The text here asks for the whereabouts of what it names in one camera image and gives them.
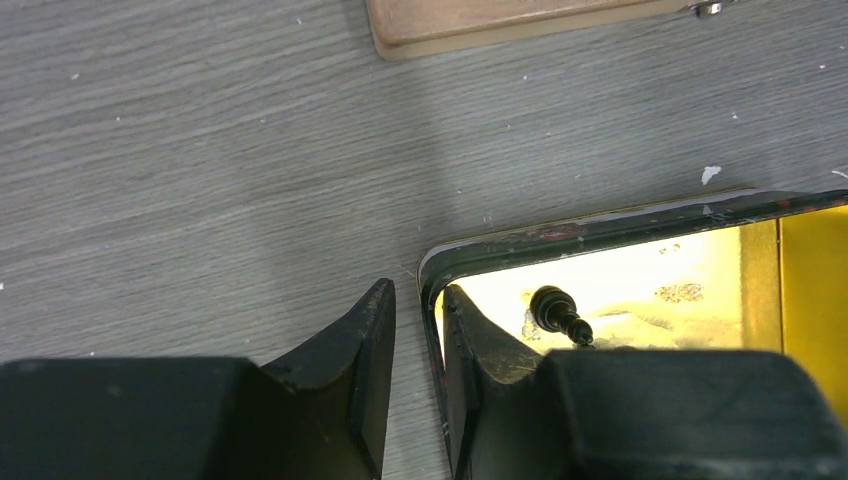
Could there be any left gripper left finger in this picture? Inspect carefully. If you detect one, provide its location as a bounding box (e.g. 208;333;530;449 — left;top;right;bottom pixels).
1;278;396;479

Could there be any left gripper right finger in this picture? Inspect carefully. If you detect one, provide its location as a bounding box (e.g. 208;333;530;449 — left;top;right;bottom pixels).
443;286;847;479

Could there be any gold metal tray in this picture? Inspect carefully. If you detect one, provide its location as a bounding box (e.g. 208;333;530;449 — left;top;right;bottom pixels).
418;190;847;461

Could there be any wooden chess board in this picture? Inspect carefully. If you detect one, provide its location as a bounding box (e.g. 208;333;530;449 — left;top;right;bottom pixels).
365;0;729;60

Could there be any black chess piece in tray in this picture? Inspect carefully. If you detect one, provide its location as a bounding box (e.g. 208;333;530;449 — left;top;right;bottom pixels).
530;285;594;348

